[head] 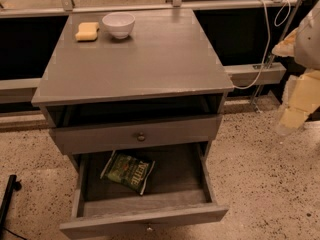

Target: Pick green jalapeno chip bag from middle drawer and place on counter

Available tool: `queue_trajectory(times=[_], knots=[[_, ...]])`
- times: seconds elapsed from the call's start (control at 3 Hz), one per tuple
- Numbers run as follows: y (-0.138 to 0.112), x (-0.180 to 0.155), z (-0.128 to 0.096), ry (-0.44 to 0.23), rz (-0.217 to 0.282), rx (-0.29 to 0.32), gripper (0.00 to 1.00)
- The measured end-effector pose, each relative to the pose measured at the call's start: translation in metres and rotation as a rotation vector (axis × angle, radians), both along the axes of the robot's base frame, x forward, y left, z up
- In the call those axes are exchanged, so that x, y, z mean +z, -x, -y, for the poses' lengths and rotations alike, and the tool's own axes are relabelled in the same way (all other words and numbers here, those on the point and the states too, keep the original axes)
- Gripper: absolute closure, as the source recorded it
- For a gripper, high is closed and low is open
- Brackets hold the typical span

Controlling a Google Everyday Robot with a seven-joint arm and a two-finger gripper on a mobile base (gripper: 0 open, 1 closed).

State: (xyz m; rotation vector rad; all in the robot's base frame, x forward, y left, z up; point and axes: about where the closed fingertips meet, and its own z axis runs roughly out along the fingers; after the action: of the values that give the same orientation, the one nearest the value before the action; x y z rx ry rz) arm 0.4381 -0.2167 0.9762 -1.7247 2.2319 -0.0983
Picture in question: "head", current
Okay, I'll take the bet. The grey wooden cabinet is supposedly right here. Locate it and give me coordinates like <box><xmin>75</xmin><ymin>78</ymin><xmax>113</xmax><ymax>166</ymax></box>
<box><xmin>31</xmin><ymin>8</ymin><xmax>235</xmax><ymax>167</ymax></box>

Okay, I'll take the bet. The closed upper drawer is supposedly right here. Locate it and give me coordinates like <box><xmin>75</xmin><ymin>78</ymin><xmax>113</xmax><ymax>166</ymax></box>
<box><xmin>50</xmin><ymin>115</ymin><xmax>222</xmax><ymax>155</ymax></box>

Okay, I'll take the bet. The round dark drawer knob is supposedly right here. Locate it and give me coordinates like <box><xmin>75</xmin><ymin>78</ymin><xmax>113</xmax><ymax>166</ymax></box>
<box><xmin>137</xmin><ymin>132</ymin><xmax>146</xmax><ymax>142</ymax></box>

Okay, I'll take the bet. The black stand leg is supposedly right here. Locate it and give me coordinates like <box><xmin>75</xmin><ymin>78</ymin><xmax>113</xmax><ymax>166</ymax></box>
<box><xmin>0</xmin><ymin>175</ymin><xmax>22</xmax><ymax>231</ymax></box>

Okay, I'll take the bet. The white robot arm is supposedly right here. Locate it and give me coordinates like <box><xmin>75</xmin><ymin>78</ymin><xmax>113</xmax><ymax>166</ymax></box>
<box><xmin>272</xmin><ymin>1</ymin><xmax>320</xmax><ymax>136</ymax></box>

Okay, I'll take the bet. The open lower drawer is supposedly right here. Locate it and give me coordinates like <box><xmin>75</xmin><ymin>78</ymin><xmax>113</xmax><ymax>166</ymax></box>
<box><xmin>60</xmin><ymin>143</ymin><xmax>228</xmax><ymax>239</ymax></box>

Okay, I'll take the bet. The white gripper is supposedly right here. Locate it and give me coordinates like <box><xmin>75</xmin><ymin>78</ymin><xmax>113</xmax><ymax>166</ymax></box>
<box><xmin>272</xmin><ymin>28</ymin><xmax>320</xmax><ymax>136</ymax></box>

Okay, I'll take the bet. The grey metal rail frame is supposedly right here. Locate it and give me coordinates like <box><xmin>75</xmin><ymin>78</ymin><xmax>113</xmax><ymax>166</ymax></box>
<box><xmin>0</xmin><ymin>0</ymin><xmax>301</xmax><ymax>105</ymax></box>

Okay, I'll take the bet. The green jalapeno chip bag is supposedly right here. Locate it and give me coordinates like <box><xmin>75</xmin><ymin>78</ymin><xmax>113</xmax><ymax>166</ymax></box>
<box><xmin>100</xmin><ymin>151</ymin><xmax>155</xmax><ymax>195</ymax></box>

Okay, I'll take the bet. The white ceramic bowl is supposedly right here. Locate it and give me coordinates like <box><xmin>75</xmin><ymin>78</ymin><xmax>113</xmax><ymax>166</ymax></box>
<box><xmin>102</xmin><ymin>12</ymin><xmax>135</xmax><ymax>39</ymax></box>

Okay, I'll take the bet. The yellow sponge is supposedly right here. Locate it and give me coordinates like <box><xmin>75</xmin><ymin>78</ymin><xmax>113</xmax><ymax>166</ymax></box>
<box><xmin>75</xmin><ymin>22</ymin><xmax>99</xmax><ymax>41</ymax></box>

